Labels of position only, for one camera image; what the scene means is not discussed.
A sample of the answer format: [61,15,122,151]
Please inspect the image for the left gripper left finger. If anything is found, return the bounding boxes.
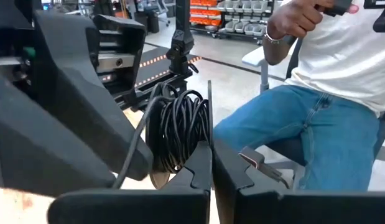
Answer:
[47,141,213,224]

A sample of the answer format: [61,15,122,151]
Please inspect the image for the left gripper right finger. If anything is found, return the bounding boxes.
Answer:
[212,139,385,224]

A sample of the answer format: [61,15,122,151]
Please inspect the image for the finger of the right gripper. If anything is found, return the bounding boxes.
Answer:
[0,73,116,198]
[32,12,154,182]

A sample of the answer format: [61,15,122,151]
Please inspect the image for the thin black cord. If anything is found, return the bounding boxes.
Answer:
[112,82,211,190]

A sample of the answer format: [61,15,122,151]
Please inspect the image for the person's forearm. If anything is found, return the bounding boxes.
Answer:
[262,30,298,66]

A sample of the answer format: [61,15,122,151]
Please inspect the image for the black ramp orange stripes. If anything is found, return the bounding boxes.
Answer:
[98,46,203,91]

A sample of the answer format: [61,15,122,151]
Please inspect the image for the person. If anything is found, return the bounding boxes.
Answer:
[213,0,385,191]

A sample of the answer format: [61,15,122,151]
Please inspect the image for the rack orange grey bins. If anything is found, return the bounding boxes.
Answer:
[188,0,276,43]

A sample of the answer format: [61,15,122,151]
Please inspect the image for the person's hand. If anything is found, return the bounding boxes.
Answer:
[266,0,361,40]

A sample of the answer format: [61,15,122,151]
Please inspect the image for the black handheld controller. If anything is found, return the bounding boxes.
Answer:
[322,0,355,17]
[363,0,385,34]

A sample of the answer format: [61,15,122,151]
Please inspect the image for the grey cable plug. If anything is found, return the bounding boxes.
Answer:
[238,146,291,190]

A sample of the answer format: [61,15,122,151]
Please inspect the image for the person's bracelet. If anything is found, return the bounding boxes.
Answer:
[263,30,282,45]

